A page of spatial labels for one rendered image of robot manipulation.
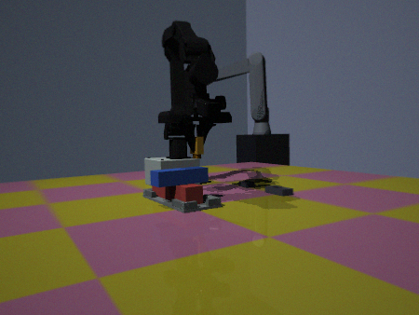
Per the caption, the blue bar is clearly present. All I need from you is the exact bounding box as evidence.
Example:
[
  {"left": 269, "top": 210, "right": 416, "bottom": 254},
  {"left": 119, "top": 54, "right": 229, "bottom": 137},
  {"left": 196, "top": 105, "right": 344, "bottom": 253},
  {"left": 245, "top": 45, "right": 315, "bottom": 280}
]
[{"left": 150, "top": 166, "right": 209, "bottom": 187}]

